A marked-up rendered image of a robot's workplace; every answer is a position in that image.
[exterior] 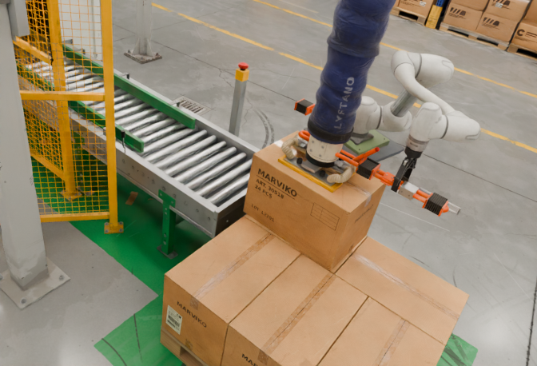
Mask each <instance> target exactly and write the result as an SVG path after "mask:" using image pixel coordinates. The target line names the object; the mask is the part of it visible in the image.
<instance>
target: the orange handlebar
mask: <svg viewBox="0 0 537 366"><path fill-rule="evenodd" d="M298 135H299V137H301V138H303V139H305V140H306V141H309V138H310V133H309V132H308V131H305V130H301V131H300V132H299V133H298ZM341 152H342V153H344V154H346V155H347V156H350V157H352V159H353V158H355V156H353V155H351V154H350V153H347V152H346V151H344V150H341ZM335 156H336V157H338V158H340V159H342V160H344V161H346V162H347V163H349V164H351V165H354V166H355V167H357V166H358V163H359V162H360V161H361V160H360V161H357V162H355V161H354V160H352V159H350V158H348V157H346V156H344V155H342V154H341V153H336V154H335ZM373 176H374V177H376V178H378V179H380V180H381V181H380V182H382V183H384V184H386V185H388V186H390V185H392V184H393V182H394V178H393V177H395V175H393V174H391V173H389V172H386V173H385V172H384V171H382V170H381V169H378V170H377V171H376V172H374V174H373ZM428 196H429V195H428V194H426V193H424V192H422V191H420V190H417V192H416V193H414V195H413V196H412V197H414V198H415V199H417V200H418V201H421V202H423V203H424V202H425V200H426V199H427V198H428ZM448 210H449V207H448V205H447V206H446V207H445V208H444V210H443V212H442V213H446V212H447V211H448Z"/></svg>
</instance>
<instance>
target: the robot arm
mask: <svg viewBox="0 0 537 366"><path fill-rule="evenodd" d="M391 68H392V72H393V74H394V75H395V77H396V79H397V80H398V81H399V82H400V83H401V85H402V86H403V87H404V90H403V91H402V93H401V94H400V95H399V97H398V98H397V99H396V100H395V101H392V102H390V103H389V104H387V105H385V106H380V105H377V103H376V101H375V100H374V99H372V98H371V97H366V96H363V97H362V102H361V104H360V107H359V108H358V110H357V111H356V120H355V123H354V130H353V133H352V136H351V137H350V141H352V142H353V143H354V144H355V145H359V144H360V143H361V142H363V141H367V140H368V139H371V138H374V135H373V134H371V133H369V130H372V129H378V130H383V131H388V132H403V131H405V130H407V129H408V128H409V127H410V126H411V130H410V133H409V135H408V139H407V141H406V148H405V150H404V152H405V154H406V155H407V156H406V157H405V158H404V160H403V162H402V164H401V166H400V168H399V170H398V172H397V174H396V176H395V177H393V178H394V182H393V184H392V187H391V190H392V191H394V192H397V190H398V188H399V186H400V183H401V181H402V180H401V179H402V177H403V176H405V177H406V178H407V179H408V180H409V177H410V176H411V173H412V170H413V169H414V168H415V166H414V165H416V161H417V158H420V157H421V154H422V152H423V151H424V150H425V149H426V148H427V145H428V142H429V141H430V139H433V138H440V139H444V140H446V141H453V142H461V143H466V142H472V141H474V140H475V139H477V138H478V136H479V134H480V126H479V123H478V122H476V121H474V120H473V119H470V118H469V117H467V116H465V115H464V114H463V113H461V112H460V111H455V110H454V109H453V108H452V107H451V106H450V105H449V104H448V103H446V102H445V101H443V100H442V99H440V98H439V97H437V96H436V95H435V94H433V93H432V92H430V91H429V90H427V88H430V87H432V86H435V85H437V84H439V83H444V82H447V81H449V79H451V77H452V75H453V72H454V66H453V64H452V63H451V61H449V60H448V59H446V58H444V57H441V56H437V55H433V54H418V53H411V52H407V51H404V50H399V51H397V52H395V53H394V54H393V57H392V61H391ZM418 99H419V100H421V101H422V102H423V104H422V105H421V107H420V108H419V109H418V110H417V112H416V115H415V116H414V118H413V120H412V115H411V113H410V112H409V110H410V109H411V107H412V106H413V105H414V104H415V103H416V101H417V100H418Z"/></svg>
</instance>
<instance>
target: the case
mask: <svg viewBox="0 0 537 366"><path fill-rule="evenodd" d="M299 132H300V131H298V130H297V131H296V132H294V133H291V134H289V135H288V136H287V137H284V138H282V139H280V140H279V141H277V142H275V143H273V144H271V145H269V146H267V147H265V148H263V149H262V150H260V151H258V152H256V153H254V154H253V161H252V165H251V170H250V174H249V183H248V188H247V193H246V197H245V205H244V210H243V211H244V212H245V213H247V214H248V215H249V216H250V217H252V218H253V219H255V220H256V221H258V222H260V223H261V224H262V225H263V226H265V227H266V228H268V229H270V230H271V231H273V232H274V233H275V234H276V235H278V236H279V237H281V238H283V239H284V240H285V241H287V242H288V243H289V244H291V245H293V246H294V247H295V248H297V249H299V250H300V251H301V252H303V253H304V254H306V255H307V256H308V257H310V258H312V259H313V260H314V261H316V262H317V263H318V264H320V265H322V266H323V267H325V268H326V269H327V270H328V271H330V270H331V269H333V268H334V267H335V266H336V265H337V264H338V263H339V262H340V261H341V260H342V259H343V258H344V257H345V256H346V255H347V254H348V253H349V252H350V251H351V250H352V249H353V248H354V247H355V246H356V245H357V244H358V243H359V242H360V241H361V240H362V239H363V238H364V237H365V236H366V235H367V233H368V230H369V228H370V225H371V223H372V220H373V217H374V216H375V213H376V210H377V207H378V205H379V203H380V199H381V197H382V195H383V193H384V190H385V187H386V184H384V183H382V182H380V181H381V180H380V179H378V178H376V177H374V178H373V179H371V180H369V179H367V178H365V177H362V176H361V175H359V174H357V173H356V174H355V175H354V176H352V177H350V178H349V179H348V180H347V181H346V182H343V184H342V186H341V187H339V188H338V189H337V190H336V191H334V192H333V193H331V192H330V191H328V190H327V189H325V188H323V187H321V186H319V185H318V184H316V183H315V182H313V181H310V180H309V179H308V178H306V177H304V176H302V175H300V174H299V173H297V172H295V171H294V170H292V169H290V168H289V167H287V166H285V165H283V164H281V163H280V162H278V158H280V157H282V156H283V155H284V152H282V149H281V146H282V144H283V143H284V142H285V141H286V140H288V139H289V138H293V137H295V135H296V134H298V133H299ZM290 149H291V150H292V151H293V153H294V154H295V156H297V157H301V158H302V159H303V160H304V161H307V158H306V156H305V153H302V152H301V151H300V150H298V149H295V148H294V147H293V145H292V146H291V147H290Z"/></svg>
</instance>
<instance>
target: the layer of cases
mask: <svg viewBox="0 0 537 366"><path fill-rule="evenodd" d="M468 297H469V295H468V294H467V293H465V292H463V291H462V290H460V289H458V288H457V287H455V286H453V285H452V284H449V283H448V282H446V281H445V280H443V279H441V278H439V277H438V276H436V275H434V274H433V273H430V272H429V271H428V270H426V269H424V268H422V267H420V266H419V265H417V264H415V263H414V262H412V261H410V260H409V259H407V258H405V257H403V256H401V255H400V254H399V253H396V252H395V251H393V250H391V249H390V248H388V247H386V246H385V245H382V244H381V243H380V242H378V241H375V240H374V239H372V238H371V237H368V236H367V235H366V236H365V237H364V238H363V239H362V240H361V241H360V242H359V243H358V244H357V245H356V246H355V247H354V248H353V249H352V250H351V251H350V252H349V253H348V254H347V255H346V256H345V257H344V258H343V259H342V260H341V261H340V262H339V263H338V264H337V265H336V266H335V267H334V268H333V269H331V270H330V271H328V270H327V269H326V268H325V267H323V266H322V265H320V264H318V263H317V262H316V261H314V260H313V259H312V258H310V257H308V256H307V255H306V254H304V253H303V252H301V251H300V250H299V249H297V248H295V247H294V246H293V245H291V244H289V243H288V242H287V241H285V240H284V239H283V238H281V237H279V236H278V235H276V234H275V233H274V232H273V231H271V230H270V229H268V228H266V227H265V226H263V225H262V224H261V223H260V222H258V221H256V220H255V219H253V218H252V217H250V216H249V215H248V214H246V215H245V216H244V217H242V218H241V219H240V220H238V221H236V222H235V223H234V224H232V225H231V226H229V227H228V228H227V229H226V230H224V231H223V232H222V233H220V234H219V235H217V236H216V237H214V238H213V239H212V240H211V241H209V242H208V243H206V244H205V245H203V246H202V247H201V248H199V249H198V250H197V251H196V252H194V253H193V254H191V255H190V256H189V257H187V258H185V259H184V260H183V261H182V262H181V263H179V264H178V265H176V266H175V267H173V268H172V269H170V270H169V271H168V272H167V273H165V279H164V295H163V309H162V327H164V328H165V329H166V330H167V331H168V332H170V333H171V334H172V335H173V336H175V337H176V338H177V339H178V340H179V341H180V342H181V343H182V344H183V345H185V346H186V347H187V348H188V349H189V350H191V351H192V352H193V353H194V354H195V355H197V356H198V357H199V358H200V359H201V360H203V361H204V362H205V363H206V364H207V365H208V366H436V365H437V363H438V361H439V359H440V357H441V355H442V352H443V350H444V348H445V346H446V344H447V342H448V340H449V338H450V335H451V333H452V331H453V329H454V327H455V325H456V323H457V321H458V319H459V316H460V314H461V312H462V311H463V308H464V306H465V304H466V303H467V299H468Z"/></svg>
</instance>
